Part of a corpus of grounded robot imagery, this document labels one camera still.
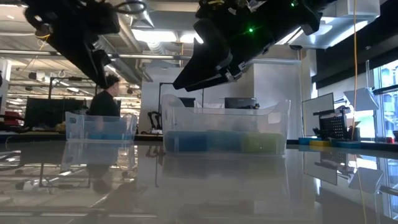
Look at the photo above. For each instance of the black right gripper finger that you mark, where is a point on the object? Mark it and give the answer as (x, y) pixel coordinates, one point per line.
(208, 53)
(217, 81)

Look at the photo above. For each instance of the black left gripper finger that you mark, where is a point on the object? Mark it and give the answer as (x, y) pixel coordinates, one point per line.
(87, 59)

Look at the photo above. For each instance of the lime green wooden cylinder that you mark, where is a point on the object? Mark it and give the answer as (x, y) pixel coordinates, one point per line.
(262, 143)

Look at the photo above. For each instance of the long blue wooden cylinder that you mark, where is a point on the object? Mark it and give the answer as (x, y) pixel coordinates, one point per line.
(102, 136)

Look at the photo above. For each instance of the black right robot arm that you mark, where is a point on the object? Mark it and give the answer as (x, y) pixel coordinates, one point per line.
(323, 6)

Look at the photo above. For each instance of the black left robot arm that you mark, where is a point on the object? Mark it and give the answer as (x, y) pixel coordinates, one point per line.
(34, 12)

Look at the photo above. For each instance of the rectangular ceiling light panel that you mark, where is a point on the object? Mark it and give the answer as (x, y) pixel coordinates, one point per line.
(155, 35)
(189, 37)

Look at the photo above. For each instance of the person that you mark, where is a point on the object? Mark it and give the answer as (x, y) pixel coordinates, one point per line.
(104, 104)

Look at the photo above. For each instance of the clear plastic bin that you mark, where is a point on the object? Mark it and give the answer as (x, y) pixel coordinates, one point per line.
(77, 130)
(186, 121)

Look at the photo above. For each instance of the silver ceiling pipe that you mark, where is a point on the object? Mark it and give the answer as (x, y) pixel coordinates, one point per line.
(31, 53)

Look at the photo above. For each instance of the white screen panel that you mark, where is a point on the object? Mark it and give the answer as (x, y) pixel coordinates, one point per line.
(317, 118)

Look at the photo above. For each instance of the yellow wooden block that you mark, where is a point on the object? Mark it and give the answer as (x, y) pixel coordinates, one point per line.
(320, 143)

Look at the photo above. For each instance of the black perforated box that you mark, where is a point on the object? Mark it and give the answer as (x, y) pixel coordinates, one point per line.
(334, 126)

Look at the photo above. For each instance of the white paper shade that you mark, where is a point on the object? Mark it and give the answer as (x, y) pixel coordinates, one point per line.
(362, 99)

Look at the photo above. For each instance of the blue wooden plank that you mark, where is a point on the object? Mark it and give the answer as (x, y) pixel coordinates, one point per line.
(345, 145)

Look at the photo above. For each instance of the glass window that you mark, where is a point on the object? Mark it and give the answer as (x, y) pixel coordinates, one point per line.
(385, 102)

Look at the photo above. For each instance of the small red object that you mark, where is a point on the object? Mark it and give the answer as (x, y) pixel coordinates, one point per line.
(390, 140)

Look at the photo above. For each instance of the silver ventilation duct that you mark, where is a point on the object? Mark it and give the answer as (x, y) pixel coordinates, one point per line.
(143, 21)

